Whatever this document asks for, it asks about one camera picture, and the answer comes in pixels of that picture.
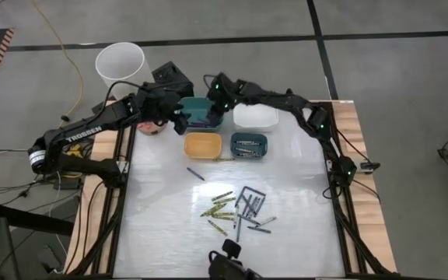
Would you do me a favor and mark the black floor cable bundle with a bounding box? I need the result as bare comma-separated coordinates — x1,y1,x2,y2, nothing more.
0,147,93,280

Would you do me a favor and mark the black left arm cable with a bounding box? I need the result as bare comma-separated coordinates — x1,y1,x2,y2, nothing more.
104,79,149,116

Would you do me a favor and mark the yellow cable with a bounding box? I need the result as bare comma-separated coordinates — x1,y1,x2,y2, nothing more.
30,0,86,140

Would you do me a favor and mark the black mesh box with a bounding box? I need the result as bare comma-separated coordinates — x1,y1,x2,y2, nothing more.
152,61,194,98

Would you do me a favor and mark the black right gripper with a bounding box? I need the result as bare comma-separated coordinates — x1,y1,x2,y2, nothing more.
206,72,245,128

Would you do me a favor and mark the blue-grey plastic bin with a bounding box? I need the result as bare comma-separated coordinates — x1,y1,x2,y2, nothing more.
229,131,269,160

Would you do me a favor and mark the white plastic bin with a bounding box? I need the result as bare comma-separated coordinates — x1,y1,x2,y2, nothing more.
232,101,281,131

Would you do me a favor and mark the teal plastic bin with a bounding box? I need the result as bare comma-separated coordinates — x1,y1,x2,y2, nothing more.
177,96,226,133

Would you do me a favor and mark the white shade wooden base lamp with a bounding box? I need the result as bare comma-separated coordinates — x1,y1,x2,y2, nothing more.
94,41,169,136

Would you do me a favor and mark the dark blue crayon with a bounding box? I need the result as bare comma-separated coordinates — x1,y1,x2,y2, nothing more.
186,166,206,182

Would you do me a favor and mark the yellow-orange plastic bin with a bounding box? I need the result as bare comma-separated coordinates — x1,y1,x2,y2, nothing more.
183,131,223,161

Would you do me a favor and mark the black aluminium table frame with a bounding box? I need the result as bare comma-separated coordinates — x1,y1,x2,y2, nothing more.
66,99,394,279

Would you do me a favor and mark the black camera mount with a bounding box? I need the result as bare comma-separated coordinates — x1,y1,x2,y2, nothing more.
207,238,264,280

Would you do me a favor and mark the yellow and black power box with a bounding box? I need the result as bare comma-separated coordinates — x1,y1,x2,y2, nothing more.
51,142,89,191

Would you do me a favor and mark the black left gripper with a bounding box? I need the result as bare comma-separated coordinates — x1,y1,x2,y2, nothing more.
136,81,190,136

